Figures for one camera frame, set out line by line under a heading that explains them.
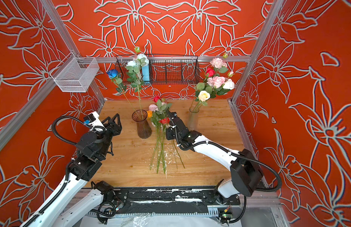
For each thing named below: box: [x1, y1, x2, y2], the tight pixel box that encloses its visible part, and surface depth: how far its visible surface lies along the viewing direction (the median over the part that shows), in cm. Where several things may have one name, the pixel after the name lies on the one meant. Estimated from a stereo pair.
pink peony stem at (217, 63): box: [210, 57, 228, 77], surface depth 79 cm
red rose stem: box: [204, 67, 216, 83], surface depth 77 cm
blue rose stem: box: [106, 69, 137, 113], surface depth 77 cm
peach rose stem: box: [193, 90, 211, 113], surface depth 64 cm
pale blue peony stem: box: [125, 46, 150, 120], surface depth 80 cm
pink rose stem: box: [206, 76, 226, 95], surface depth 71 cm
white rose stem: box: [223, 78, 235, 91], surface depth 70 cm
